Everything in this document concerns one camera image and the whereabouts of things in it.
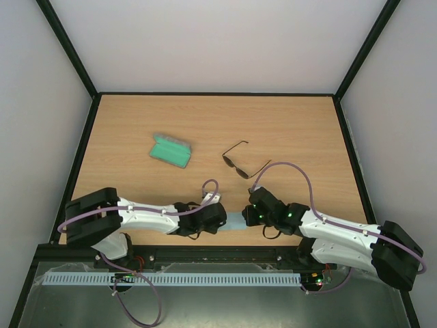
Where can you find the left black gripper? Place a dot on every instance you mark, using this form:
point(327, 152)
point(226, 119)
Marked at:
point(213, 229)

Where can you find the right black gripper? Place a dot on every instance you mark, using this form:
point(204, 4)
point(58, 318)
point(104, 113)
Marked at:
point(248, 214)

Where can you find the light blue cleaning cloth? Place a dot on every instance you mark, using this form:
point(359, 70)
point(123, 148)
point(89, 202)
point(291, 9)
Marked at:
point(234, 221)

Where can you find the grey glasses case green lining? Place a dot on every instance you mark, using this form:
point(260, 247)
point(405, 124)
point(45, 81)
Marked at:
point(170, 150)

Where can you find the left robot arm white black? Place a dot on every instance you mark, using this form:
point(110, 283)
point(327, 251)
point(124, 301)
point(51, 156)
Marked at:
point(99, 220)

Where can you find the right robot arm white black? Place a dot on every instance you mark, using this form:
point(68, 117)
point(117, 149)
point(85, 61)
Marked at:
point(301, 220)

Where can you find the black sunglasses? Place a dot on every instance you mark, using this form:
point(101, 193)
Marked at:
point(243, 174)

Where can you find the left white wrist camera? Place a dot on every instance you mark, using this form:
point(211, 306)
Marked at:
point(211, 198)

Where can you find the light blue slotted cable duct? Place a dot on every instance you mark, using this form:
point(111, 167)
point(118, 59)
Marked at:
point(172, 279)

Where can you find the black aluminium front rail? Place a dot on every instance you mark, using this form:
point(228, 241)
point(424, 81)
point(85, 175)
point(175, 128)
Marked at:
point(218, 254)

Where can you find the black enclosure frame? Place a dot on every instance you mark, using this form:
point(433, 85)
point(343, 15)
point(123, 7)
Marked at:
point(45, 251)

